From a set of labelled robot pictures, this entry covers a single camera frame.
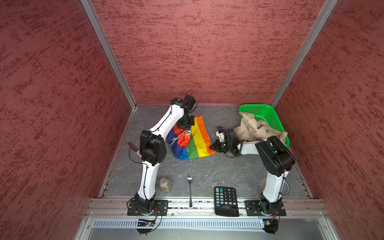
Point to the small amber glass jar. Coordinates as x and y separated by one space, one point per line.
165 185

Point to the circuit board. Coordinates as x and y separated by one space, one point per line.
271 226
144 223

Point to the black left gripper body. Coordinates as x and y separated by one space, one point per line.
186 121

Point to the metal spoon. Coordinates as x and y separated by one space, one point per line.
190 180

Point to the rainbow striped shorts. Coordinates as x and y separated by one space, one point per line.
191 144

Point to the aluminium corner post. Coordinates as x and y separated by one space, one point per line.
97 26
308 42

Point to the aluminium corner post right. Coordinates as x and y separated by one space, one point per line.
308 42

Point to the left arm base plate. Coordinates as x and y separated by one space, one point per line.
160 207

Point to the beige shorts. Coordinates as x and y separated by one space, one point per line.
250 129

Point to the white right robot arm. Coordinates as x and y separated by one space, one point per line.
277 160

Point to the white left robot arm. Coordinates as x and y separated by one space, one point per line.
153 148

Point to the left circuit board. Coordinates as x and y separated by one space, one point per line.
144 223

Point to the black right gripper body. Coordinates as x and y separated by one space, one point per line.
223 146

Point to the aluminium front rail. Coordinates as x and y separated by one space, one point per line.
204 208

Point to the aluminium corner post left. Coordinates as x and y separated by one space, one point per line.
97 26

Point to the green plastic basket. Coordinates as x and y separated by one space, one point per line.
264 112

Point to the pink cat paw scoop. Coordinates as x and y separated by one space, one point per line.
134 148

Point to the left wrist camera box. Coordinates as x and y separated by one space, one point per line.
191 101

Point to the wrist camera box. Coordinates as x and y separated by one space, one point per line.
222 136
191 101

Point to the black calculator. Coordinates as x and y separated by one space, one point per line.
225 202

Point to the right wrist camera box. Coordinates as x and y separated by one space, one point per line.
222 136

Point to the right circuit board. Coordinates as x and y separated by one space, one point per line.
271 226

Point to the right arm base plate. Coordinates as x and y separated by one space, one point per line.
254 209

